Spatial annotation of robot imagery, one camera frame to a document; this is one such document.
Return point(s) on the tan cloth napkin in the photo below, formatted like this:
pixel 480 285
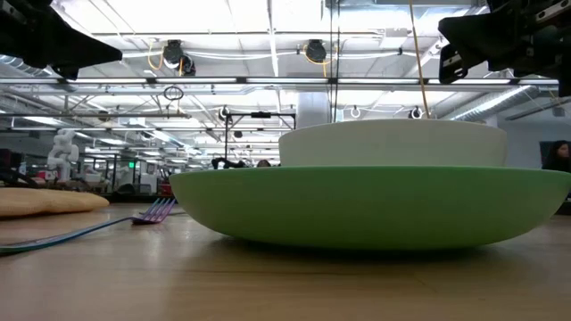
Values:
pixel 44 200

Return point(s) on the long ceiling light bar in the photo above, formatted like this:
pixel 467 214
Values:
pixel 285 80

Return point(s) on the red box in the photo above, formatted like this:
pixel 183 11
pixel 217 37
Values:
pixel 47 175

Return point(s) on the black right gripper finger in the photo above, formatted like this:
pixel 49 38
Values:
pixel 452 67
pixel 479 38

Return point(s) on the black metal stand frame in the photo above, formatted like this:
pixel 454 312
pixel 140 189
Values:
pixel 226 134

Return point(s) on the iridescent metal fork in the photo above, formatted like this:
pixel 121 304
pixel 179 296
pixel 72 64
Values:
pixel 154 216

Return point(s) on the dark wall window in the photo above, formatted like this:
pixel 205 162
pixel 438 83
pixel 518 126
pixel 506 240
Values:
pixel 545 149

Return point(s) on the green plate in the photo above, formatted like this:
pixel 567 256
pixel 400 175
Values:
pixel 370 209

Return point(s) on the white bowl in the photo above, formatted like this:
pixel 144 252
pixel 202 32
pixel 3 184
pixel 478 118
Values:
pixel 392 142

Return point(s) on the small black ceiling reel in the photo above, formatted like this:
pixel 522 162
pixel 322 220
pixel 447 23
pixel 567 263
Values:
pixel 223 113
pixel 416 112

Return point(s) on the person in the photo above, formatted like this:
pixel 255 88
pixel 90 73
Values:
pixel 263 163
pixel 560 158

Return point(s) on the white building column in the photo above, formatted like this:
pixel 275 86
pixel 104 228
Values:
pixel 313 109

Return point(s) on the silver ventilation duct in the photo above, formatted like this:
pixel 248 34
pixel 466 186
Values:
pixel 490 104

